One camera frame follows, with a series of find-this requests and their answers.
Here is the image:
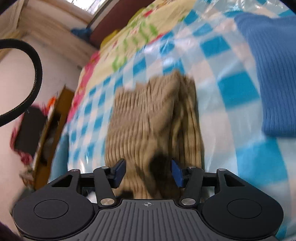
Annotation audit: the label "tan striped knit sweater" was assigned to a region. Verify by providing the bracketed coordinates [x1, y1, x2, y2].
[105, 70, 204, 199]

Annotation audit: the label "teal folded cloth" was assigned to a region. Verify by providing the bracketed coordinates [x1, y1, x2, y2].
[49, 134, 69, 182]

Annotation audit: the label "wooden desk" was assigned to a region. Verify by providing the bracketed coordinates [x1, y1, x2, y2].
[32, 87, 74, 190]

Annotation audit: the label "black monitor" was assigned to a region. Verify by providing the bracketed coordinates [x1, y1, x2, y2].
[13, 106, 47, 158]

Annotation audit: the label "orange items on desk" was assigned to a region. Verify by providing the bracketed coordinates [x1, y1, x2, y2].
[46, 96, 57, 112]

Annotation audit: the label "blue checkered bed sheet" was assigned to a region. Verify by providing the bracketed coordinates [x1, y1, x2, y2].
[62, 1, 295, 240]

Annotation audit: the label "blue plastic bag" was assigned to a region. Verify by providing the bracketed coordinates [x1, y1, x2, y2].
[70, 28, 92, 42]

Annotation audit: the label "blue knit sweater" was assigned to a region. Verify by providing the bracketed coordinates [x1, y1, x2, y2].
[234, 13, 295, 138]

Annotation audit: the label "floral yellow pink quilt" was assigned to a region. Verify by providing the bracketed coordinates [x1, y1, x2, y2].
[67, 0, 195, 121]

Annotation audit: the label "beige curtain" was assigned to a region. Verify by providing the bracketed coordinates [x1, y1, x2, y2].
[1, 1, 97, 67]

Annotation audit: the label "dark red headboard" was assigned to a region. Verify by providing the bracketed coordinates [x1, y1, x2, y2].
[89, 1, 153, 49]

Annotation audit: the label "window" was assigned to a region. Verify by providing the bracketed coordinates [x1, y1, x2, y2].
[66, 0, 105, 13]

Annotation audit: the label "black braided cable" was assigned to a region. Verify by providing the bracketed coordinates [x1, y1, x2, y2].
[0, 39, 43, 127]

